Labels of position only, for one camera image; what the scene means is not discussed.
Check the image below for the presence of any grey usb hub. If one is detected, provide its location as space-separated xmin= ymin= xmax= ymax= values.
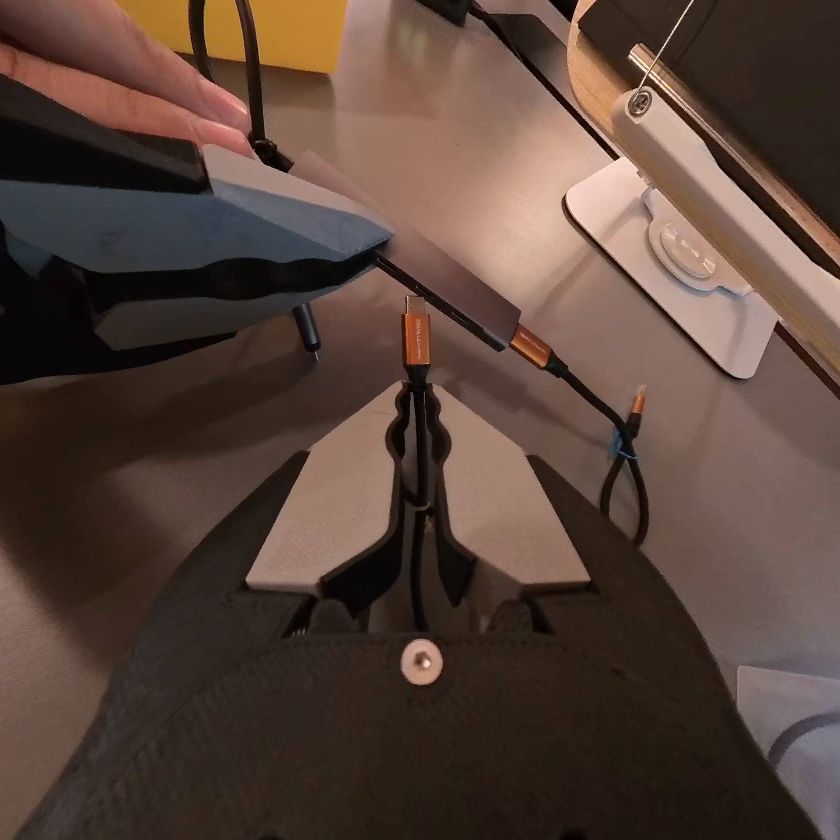
xmin=289 ymin=151 xmax=524 ymax=355

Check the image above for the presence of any white stand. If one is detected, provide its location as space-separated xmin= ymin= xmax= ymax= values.
xmin=564 ymin=88 xmax=840 ymax=380

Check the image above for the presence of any yellow box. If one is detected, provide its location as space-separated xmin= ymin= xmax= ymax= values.
xmin=235 ymin=0 xmax=349 ymax=73

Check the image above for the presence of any grey hub plug cable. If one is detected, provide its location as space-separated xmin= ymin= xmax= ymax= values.
xmin=294 ymin=304 xmax=324 ymax=362

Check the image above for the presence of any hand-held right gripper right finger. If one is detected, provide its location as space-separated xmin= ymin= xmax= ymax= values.
xmin=425 ymin=382 xmax=593 ymax=614

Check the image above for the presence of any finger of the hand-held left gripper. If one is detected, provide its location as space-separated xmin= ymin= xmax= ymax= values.
xmin=13 ymin=146 xmax=396 ymax=273
xmin=85 ymin=252 xmax=378 ymax=352

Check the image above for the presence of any white paper sheet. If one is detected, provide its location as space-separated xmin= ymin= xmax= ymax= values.
xmin=735 ymin=664 xmax=840 ymax=840

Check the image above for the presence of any black cable with blue tie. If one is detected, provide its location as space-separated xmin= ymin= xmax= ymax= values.
xmin=511 ymin=322 xmax=651 ymax=546

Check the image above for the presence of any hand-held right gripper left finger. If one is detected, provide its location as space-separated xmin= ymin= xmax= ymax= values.
xmin=245 ymin=379 xmax=419 ymax=619

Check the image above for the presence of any black cable with yellow tie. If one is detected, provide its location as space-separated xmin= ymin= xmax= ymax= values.
xmin=400 ymin=295 xmax=437 ymax=634

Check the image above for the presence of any thick black looped cable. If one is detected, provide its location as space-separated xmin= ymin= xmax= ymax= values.
xmin=188 ymin=0 xmax=294 ymax=173

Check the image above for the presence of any person's left hand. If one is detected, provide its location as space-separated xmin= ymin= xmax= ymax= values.
xmin=0 ymin=0 xmax=252 ymax=153

